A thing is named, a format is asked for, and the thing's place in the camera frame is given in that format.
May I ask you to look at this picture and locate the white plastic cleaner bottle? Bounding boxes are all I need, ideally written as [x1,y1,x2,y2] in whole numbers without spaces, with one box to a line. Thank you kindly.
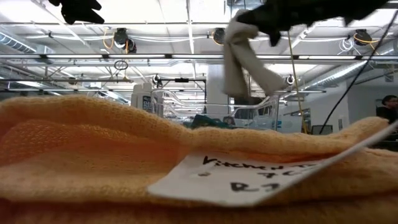
[130,84,143,108]
[136,82,154,113]

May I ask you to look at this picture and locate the black background rig frame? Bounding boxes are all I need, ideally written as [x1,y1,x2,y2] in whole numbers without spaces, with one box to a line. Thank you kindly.
[158,77,208,106]

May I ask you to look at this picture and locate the person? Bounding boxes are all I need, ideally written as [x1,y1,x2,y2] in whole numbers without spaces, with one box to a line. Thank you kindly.
[375,95,398,125]

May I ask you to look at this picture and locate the light grey waffle towel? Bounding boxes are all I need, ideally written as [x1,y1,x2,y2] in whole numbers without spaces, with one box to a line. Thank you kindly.
[222,8,289,98]

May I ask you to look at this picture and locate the clear curved plastic tray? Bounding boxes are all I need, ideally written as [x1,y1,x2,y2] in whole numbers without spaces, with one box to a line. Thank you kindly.
[150,88,280,130]

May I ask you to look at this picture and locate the orange folded towel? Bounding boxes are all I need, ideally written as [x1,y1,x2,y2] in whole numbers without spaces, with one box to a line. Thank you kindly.
[0,95,398,224]

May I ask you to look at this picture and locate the white handwritten paper tag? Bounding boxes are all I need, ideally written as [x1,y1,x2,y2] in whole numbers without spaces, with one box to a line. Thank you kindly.
[146,119,398,207]

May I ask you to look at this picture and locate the dark green cloth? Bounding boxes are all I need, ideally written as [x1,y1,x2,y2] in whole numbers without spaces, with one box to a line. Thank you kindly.
[188,114,233,129]

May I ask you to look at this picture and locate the long ceiling light strip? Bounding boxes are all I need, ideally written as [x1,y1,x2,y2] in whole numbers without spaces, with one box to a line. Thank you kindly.
[0,53,398,60]

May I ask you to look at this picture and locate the frosted plastic bin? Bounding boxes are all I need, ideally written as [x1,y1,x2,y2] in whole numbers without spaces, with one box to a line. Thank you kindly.
[241,114,295,134]

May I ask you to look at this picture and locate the silver ventilation duct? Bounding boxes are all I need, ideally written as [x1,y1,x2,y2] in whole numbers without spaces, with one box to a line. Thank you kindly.
[306,37,398,91]
[0,30,37,54]

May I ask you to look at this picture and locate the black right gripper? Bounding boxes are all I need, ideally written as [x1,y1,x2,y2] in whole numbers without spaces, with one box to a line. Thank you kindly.
[238,0,315,47]

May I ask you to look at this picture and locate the small black screen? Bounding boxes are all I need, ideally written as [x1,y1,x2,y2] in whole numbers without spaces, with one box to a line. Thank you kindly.
[312,124,333,136]

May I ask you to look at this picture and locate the yellow cable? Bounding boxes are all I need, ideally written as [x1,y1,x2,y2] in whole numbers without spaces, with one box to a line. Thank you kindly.
[285,30,308,134]

